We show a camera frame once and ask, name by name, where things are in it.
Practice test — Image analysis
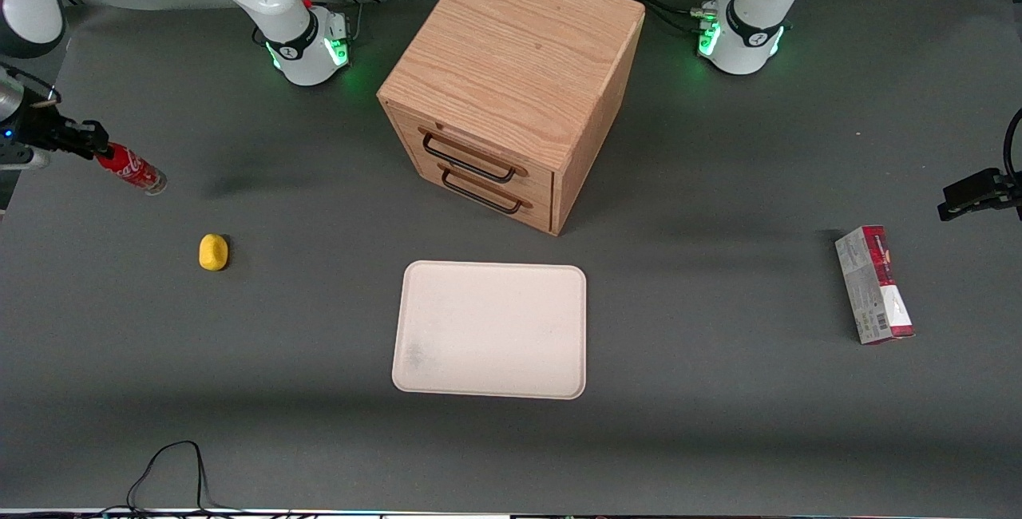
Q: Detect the black looped cable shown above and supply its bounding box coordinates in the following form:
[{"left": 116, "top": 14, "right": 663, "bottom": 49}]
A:
[{"left": 100, "top": 440, "right": 240, "bottom": 519}]

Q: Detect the red coke bottle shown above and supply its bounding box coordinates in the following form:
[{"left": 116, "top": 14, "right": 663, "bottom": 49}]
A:
[{"left": 96, "top": 143, "right": 168, "bottom": 196}]

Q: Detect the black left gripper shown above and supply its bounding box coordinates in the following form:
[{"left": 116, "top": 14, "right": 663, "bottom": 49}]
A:
[{"left": 937, "top": 168, "right": 1022, "bottom": 223}]

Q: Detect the wooden drawer cabinet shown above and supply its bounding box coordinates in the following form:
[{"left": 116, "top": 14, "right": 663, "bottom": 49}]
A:
[{"left": 377, "top": 0, "right": 646, "bottom": 237}]

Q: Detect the red grey carton box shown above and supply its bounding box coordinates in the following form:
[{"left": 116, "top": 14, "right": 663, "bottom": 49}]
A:
[{"left": 834, "top": 224, "right": 916, "bottom": 346}]

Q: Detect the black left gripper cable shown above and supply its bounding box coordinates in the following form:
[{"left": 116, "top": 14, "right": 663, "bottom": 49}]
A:
[{"left": 1003, "top": 108, "right": 1022, "bottom": 184}]

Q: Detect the yellow lemon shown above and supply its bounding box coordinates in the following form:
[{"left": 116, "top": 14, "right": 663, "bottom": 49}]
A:
[{"left": 198, "top": 233, "right": 231, "bottom": 272}]

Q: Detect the black wide drawer handle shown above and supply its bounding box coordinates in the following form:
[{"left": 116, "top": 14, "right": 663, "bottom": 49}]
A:
[{"left": 421, "top": 131, "right": 518, "bottom": 184}]

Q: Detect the beige plastic tray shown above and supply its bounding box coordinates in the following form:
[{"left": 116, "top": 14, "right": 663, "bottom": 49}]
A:
[{"left": 391, "top": 260, "right": 588, "bottom": 401}]

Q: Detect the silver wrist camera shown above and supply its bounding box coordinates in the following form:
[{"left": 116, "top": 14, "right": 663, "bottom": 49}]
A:
[{"left": 0, "top": 144, "right": 51, "bottom": 172}]

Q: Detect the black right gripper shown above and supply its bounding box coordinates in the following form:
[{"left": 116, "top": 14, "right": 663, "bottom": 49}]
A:
[{"left": 0, "top": 101, "right": 113, "bottom": 162}]

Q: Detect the black narrow drawer handle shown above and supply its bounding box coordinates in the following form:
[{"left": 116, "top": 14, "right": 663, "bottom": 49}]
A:
[{"left": 440, "top": 167, "right": 525, "bottom": 216}]

